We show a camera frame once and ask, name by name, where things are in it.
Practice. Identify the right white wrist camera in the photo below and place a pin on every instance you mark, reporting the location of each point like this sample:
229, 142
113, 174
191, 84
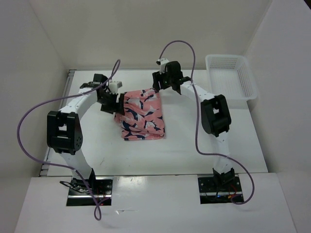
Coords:
162, 62

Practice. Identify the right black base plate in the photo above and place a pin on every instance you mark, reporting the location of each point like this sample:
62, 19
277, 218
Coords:
211, 194

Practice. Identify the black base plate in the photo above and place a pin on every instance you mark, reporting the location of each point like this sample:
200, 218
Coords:
211, 194
78, 194

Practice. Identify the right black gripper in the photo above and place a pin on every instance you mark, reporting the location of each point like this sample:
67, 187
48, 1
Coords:
156, 77

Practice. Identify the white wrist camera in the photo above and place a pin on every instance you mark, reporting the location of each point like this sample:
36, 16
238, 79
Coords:
162, 62
114, 86

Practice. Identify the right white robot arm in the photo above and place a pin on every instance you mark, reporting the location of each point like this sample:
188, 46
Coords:
212, 110

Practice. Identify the white plastic mesh basket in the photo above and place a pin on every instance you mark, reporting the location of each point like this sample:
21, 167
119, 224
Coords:
231, 76

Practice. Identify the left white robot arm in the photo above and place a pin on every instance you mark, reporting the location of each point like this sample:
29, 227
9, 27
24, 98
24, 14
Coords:
64, 132

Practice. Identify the pink shark print shorts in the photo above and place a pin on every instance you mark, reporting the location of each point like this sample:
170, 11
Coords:
143, 117

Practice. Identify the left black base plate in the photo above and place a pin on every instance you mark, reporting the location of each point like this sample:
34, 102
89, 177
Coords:
78, 194

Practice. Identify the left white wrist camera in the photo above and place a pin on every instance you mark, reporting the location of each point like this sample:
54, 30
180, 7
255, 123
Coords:
114, 86

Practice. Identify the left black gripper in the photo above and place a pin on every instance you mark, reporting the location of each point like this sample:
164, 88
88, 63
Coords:
115, 107

